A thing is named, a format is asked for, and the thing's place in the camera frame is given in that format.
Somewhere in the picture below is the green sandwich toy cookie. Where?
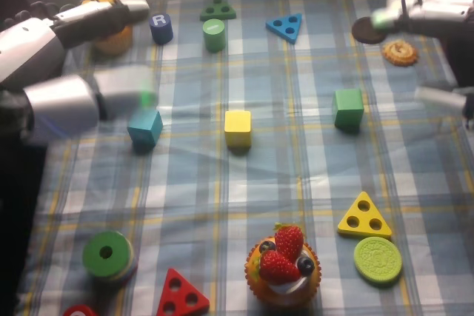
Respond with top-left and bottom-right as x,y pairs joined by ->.
353,236 -> 404,287

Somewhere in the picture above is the yellow triangle block with holes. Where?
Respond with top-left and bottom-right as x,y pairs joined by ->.
336,191 -> 393,240

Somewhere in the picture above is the brown round toy cookie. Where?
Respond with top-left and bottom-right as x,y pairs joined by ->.
351,16 -> 397,45

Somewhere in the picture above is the red triangle block with holes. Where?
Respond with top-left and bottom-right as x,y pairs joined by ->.
155,267 -> 211,316

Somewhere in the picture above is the blue cylinder block with R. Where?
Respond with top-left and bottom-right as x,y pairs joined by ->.
149,13 -> 175,45

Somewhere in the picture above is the green cylinder block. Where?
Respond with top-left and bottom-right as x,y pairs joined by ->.
202,19 -> 227,53

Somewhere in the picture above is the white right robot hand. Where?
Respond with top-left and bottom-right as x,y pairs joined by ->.
370,0 -> 474,121

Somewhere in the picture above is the yellow wooden cube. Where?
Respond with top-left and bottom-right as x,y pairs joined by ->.
224,110 -> 253,149

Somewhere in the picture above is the green wooden cube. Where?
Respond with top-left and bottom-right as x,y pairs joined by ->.
331,88 -> 365,132

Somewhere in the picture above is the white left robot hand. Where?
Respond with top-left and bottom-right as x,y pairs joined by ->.
0,0 -> 159,136

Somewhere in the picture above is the blue triangle block with holes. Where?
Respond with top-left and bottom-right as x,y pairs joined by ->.
265,13 -> 304,45

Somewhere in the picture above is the green triangle block with holes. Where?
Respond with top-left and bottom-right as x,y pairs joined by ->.
199,0 -> 238,22

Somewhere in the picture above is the red round toy block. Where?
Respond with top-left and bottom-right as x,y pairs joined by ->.
61,304 -> 98,316

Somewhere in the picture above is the teal wooden cube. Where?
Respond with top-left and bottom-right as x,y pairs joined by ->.
127,108 -> 164,152

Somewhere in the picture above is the strawberry blueberry toy cupcake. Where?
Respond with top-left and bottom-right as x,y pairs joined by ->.
244,222 -> 321,308

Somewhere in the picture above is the tan swirl toy cookie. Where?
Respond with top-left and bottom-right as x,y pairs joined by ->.
381,38 -> 419,68

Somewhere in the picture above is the blue plaid table cloth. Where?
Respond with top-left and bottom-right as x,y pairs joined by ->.
14,0 -> 474,316

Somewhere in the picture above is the stacked rings toy, green ring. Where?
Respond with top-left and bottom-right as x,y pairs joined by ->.
81,230 -> 138,286

